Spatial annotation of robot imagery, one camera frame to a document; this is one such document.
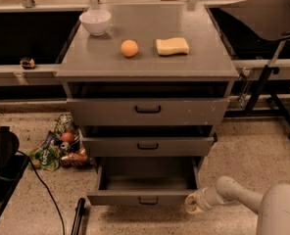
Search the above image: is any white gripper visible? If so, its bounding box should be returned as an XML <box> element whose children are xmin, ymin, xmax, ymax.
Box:
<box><xmin>184</xmin><ymin>187</ymin><xmax>213</xmax><ymax>214</ymax></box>

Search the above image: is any grey bottom drawer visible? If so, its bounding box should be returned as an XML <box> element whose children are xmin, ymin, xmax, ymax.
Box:
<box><xmin>87</xmin><ymin>157</ymin><xmax>201</xmax><ymax>206</ymax></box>

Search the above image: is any grey drawer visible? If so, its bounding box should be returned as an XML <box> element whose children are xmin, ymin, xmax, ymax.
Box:
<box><xmin>67</xmin><ymin>99</ymin><xmax>228</xmax><ymax>126</ymax></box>
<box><xmin>87</xmin><ymin>157</ymin><xmax>201</xmax><ymax>206</ymax></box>
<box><xmin>82</xmin><ymin>125</ymin><xmax>217</xmax><ymax>157</ymax></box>

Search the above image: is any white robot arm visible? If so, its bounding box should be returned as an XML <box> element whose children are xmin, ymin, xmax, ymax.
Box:
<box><xmin>184</xmin><ymin>176</ymin><xmax>290</xmax><ymax>235</ymax></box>

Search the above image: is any black bar at bottom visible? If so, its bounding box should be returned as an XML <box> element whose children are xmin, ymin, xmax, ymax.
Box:
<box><xmin>71</xmin><ymin>198</ymin><xmax>85</xmax><ymax>235</ymax></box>

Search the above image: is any grey middle drawer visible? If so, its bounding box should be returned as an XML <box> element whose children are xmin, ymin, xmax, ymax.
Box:
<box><xmin>82</xmin><ymin>125</ymin><xmax>217</xmax><ymax>157</ymax></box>

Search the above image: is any grey drawer cabinet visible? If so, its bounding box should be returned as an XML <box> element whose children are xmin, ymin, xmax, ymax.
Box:
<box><xmin>54</xmin><ymin>2</ymin><xmax>240</xmax><ymax>171</ymax></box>

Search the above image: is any grey top drawer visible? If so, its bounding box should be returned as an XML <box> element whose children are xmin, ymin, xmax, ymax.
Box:
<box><xmin>67</xmin><ymin>99</ymin><xmax>228</xmax><ymax>126</ymax></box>

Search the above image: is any green juice pouch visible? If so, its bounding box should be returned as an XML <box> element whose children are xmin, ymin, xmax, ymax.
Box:
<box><xmin>27</xmin><ymin>148</ymin><xmax>60</xmax><ymax>171</ymax></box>

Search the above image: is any yellow sponge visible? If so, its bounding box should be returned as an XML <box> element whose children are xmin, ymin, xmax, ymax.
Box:
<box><xmin>156</xmin><ymin>37</ymin><xmax>190</xmax><ymax>56</ymax></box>

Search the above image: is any orange fruit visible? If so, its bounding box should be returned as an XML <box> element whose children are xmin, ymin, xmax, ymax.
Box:
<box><xmin>121</xmin><ymin>40</ymin><xmax>138</xmax><ymax>58</ymax></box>

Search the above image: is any black device on left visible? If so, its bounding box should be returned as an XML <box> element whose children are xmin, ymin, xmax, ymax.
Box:
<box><xmin>0</xmin><ymin>126</ymin><xmax>28</xmax><ymax>217</ymax></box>

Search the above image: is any white bowl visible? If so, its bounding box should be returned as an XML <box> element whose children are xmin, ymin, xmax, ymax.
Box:
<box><xmin>79</xmin><ymin>10</ymin><xmax>112</xmax><ymax>36</ymax></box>

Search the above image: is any small yellow black object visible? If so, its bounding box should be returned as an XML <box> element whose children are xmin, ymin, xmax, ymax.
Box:
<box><xmin>20</xmin><ymin>57</ymin><xmax>35</xmax><ymax>70</ymax></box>

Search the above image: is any black cable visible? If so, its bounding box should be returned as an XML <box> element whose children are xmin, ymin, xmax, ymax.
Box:
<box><xmin>17</xmin><ymin>150</ymin><xmax>67</xmax><ymax>235</ymax></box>

